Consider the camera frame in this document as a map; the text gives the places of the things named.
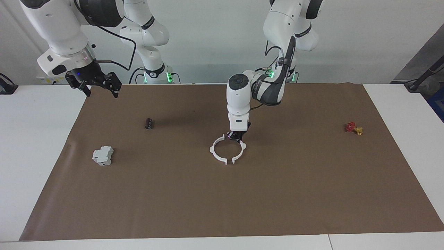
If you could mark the black clamp mount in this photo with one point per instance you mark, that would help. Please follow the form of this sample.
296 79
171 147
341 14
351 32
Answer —
7 87

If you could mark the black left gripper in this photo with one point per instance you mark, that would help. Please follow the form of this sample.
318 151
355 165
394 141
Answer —
239 133

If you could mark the brown paper mat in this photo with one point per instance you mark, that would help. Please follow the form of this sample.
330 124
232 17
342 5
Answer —
225 194

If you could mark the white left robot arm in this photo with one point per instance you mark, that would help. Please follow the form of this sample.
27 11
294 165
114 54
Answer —
277 24

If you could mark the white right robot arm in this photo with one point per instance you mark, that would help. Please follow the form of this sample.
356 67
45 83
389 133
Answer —
59 27

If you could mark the white wall socket box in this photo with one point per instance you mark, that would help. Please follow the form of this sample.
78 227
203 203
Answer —
45 80

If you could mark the blue crate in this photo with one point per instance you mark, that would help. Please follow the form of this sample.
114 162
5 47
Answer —
437 104

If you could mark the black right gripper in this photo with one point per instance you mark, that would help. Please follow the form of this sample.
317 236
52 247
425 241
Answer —
92 78

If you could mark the black stand pole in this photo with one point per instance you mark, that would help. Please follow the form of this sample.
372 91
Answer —
421 78

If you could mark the white circuit breaker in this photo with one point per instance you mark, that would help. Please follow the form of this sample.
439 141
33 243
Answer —
103 155

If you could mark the black cylindrical capacitor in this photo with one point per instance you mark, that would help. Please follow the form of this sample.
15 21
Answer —
149 124

